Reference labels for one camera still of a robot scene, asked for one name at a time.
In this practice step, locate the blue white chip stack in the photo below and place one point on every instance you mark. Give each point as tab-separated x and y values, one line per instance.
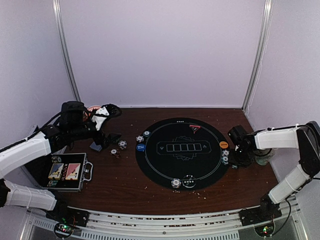
122	144

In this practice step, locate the blue white chips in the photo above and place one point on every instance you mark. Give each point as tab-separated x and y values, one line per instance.
176	183
139	138
225	153

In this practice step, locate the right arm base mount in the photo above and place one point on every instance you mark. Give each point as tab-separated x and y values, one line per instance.
252	216

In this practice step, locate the red white patterned bowl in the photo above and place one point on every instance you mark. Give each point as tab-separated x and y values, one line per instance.
93	108

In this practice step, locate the aluminium frame post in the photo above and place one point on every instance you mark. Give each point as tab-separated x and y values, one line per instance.
64	48
261	47

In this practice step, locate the aluminium poker case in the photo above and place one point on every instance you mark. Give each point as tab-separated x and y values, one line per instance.
85	174

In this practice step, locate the yellow blue card box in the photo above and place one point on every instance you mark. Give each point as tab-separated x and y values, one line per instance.
56	171

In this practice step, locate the right aluminium frame post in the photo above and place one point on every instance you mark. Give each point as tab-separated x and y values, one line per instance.
261	47

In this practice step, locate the blue card deck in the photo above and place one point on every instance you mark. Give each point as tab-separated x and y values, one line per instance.
96	147

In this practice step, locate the chips in case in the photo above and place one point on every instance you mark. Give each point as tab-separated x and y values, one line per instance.
56	159

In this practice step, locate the aluminium front rail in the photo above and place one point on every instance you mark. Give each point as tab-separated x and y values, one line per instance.
224	225

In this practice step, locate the round black poker mat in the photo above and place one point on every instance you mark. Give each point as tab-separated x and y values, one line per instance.
174	151

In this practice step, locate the red black all-in triangle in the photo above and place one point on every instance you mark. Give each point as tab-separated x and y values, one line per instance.
195	128

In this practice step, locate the white green paper cup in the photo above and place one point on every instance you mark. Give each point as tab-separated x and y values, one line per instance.
263	156

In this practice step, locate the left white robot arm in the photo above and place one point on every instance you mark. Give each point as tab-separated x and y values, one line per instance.
74	122

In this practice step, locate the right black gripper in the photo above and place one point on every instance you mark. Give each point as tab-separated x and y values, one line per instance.
246	163

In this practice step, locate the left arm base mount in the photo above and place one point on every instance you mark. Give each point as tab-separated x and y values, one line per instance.
72	217

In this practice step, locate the green white chips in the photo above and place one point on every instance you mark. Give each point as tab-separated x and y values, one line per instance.
146	133
225	160

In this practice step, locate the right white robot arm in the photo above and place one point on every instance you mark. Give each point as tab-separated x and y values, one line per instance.
302	138

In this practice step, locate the red card box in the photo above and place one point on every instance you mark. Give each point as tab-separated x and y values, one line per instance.
72	173

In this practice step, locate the red black chip stack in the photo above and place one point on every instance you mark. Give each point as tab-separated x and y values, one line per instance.
115	153

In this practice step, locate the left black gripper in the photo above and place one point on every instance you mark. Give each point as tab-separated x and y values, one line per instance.
107	140

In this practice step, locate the orange big blind button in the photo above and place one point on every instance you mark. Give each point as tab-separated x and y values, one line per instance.
224	144

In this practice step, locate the left aluminium frame post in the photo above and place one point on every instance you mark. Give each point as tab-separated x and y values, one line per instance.
64	48

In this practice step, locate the blue small blind button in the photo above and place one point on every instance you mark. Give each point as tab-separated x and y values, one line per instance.
141	147

